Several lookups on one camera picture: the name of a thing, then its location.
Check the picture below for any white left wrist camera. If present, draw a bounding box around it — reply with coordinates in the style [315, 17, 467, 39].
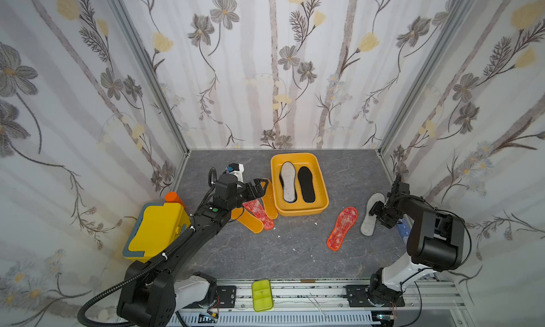
[227, 163, 244, 182]

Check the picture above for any yellow lidded lunch box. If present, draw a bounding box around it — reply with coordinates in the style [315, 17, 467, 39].
[122, 203, 191, 263]

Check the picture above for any red white patterned insole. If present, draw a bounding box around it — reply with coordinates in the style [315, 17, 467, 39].
[243, 199, 278, 230]

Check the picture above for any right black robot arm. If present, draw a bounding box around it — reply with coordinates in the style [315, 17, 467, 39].
[366, 176, 467, 307]

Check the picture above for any orange cylinder bottle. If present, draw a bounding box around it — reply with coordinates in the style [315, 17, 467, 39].
[165, 191, 186, 208]

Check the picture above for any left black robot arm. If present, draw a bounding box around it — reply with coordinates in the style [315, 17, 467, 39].
[77, 172, 269, 326]

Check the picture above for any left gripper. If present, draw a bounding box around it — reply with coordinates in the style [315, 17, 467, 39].
[226, 178, 269, 212]

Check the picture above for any grey felt insole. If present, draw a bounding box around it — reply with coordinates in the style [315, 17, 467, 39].
[360, 193, 385, 237]
[280, 162, 297, 203]

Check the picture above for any yellow plastic storage box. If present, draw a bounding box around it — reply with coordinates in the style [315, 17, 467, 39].
[271, 152, 329, 217]

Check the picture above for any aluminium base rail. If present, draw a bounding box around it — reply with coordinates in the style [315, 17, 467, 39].
[166, 278, 474, 326]

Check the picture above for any blue pill organizer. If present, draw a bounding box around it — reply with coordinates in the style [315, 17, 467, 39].
[397, 222, 411, 241]

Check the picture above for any narrow yellow fuzzy insole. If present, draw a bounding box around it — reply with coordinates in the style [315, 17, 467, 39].
[261, 180, 278, 220]

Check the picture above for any wide yellow fuzzy insole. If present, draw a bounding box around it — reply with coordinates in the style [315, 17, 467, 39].
[231, 207, 264, 234]

